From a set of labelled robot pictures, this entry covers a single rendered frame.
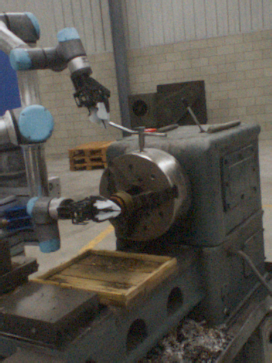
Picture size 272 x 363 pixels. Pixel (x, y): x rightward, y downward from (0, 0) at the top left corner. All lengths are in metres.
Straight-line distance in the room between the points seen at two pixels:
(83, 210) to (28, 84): 0.79
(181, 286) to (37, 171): 0.65
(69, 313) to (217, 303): 0.83
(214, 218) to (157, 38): 10.51
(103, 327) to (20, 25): 1.36
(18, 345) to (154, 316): 0.50
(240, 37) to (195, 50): 1.03
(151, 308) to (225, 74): 10.37
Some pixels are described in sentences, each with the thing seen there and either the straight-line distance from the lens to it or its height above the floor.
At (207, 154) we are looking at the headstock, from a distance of 1.71.
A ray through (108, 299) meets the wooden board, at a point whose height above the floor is 0.88.
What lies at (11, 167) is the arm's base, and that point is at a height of 1.18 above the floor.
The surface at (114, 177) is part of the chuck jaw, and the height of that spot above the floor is 1.16.
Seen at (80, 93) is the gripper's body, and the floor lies 1.45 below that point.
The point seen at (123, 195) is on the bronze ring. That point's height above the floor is 1.11.
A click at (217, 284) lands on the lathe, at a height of 0.72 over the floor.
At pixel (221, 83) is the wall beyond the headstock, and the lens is 11.73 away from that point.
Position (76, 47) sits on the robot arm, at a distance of 1.76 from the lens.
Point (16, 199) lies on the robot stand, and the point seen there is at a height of 1.05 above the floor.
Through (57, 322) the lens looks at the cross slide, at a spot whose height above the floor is 0.96.
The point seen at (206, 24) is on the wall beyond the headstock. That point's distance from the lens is 11.89.
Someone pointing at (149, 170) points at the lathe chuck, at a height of 1.18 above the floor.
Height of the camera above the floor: 1.45
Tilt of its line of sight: 11 degrees down
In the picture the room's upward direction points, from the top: 6 degrees counter-clockwise
